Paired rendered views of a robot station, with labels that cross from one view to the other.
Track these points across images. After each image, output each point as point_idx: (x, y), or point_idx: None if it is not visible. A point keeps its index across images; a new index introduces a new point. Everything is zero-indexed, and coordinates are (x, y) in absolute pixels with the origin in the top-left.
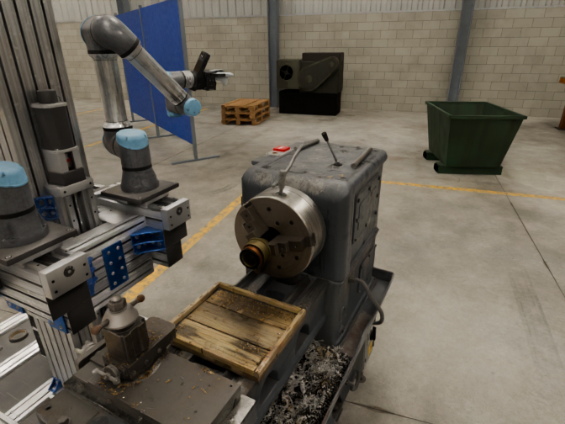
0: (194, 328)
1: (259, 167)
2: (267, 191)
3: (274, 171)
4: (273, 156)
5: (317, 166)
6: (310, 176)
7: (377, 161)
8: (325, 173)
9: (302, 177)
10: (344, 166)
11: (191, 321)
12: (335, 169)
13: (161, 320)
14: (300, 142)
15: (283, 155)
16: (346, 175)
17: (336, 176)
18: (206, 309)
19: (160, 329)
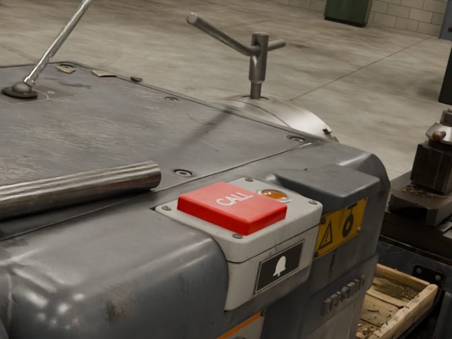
0: (380, 292)
1: (331, 142)
2: (288, 114)
3: (274, 122)
4: (278, 185)
5: (111, 103)
6: (160, 88)
7: None
8: (105, 83)
9: (185, 95)
10: (11, 83)
11: (393, 302)
12: (54, 84)
13: (417, 202)
14: (52, 269)
15: (226, 176)
16: (45, 68)
17: (79, 72)
18: (374, 315)
19: (410, 196)
